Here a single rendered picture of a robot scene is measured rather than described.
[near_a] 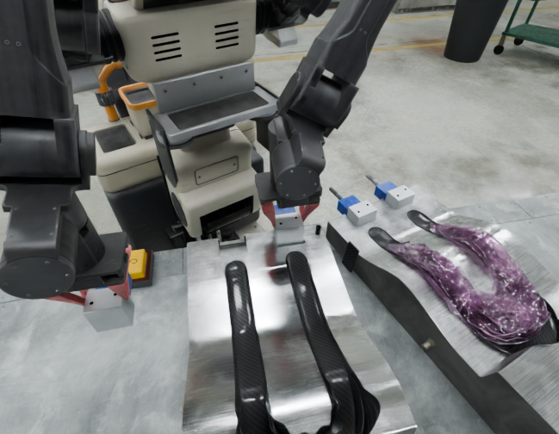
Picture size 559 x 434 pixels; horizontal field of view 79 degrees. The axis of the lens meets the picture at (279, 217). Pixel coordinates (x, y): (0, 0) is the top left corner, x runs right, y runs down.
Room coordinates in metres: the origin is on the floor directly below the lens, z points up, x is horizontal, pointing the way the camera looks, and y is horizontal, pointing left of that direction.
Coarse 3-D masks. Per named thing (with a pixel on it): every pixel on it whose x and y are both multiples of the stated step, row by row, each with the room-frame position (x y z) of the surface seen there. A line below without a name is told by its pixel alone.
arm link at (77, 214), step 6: (72, 198) 0.27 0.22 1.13; (72, 204) 0.26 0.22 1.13; (78, 204) 0.27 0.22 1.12; (72, 210) 0.26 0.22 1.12; (78, 210) 0.26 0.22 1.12; (84, 210) 0.28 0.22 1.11; (66, 216) 0.25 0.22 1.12; (72, 216) 0.25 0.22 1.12; (78, 216) 0.26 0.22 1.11; (84, 216) 0.27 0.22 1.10; (78, 222) 0.26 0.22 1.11; (84, 222) 0.26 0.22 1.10; (78, 228) 0.25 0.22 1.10
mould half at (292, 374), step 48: (192, 288) 0.32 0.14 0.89; (288, 288) 0.32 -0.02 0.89; (336, 288) 0.32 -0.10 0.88; (192, 336) 0.24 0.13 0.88; (288, 336) 0.23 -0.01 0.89; (336, 336) 0.23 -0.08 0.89; (192, 384) 0.16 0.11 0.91; (288, 384) 0.15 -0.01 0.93; (384, 384) 0.15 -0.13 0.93; (192, 432) 0.10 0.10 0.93; (384, 432) 0.10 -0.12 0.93
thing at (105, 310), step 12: (96, 288) 0.28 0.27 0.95; (108, 288) 0.27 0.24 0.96; (96, 300) 0.25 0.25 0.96; (108, 300) 0.25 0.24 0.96; (120, 300) 0.25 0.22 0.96; (132, 300) 0.28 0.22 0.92; (84, 312) 0.23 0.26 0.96; (96, 312) 0.24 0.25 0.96; (108, 312) 0.24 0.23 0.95; (120, 312) 0.24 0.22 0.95; (132, 312) 0.26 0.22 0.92; (96, 324) 0.23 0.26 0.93; (108, 324) 0.24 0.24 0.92; (120, 324) 0.24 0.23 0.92; (132, 324) 0.24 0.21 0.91
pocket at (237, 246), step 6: (234, 240) 0.44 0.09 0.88; (240, 240) 0.44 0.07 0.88; (222, 246) 0.43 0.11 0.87; (228, 246) 0.43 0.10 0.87; (234, 246) 0.43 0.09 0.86; (240, 246) 0.43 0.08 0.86; (246, 246) 0.43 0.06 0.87; (222, 252) 0.42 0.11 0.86; (228, 252) 0.42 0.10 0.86; (234, 252) 0.42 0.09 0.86; (240, 252) 0.42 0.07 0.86
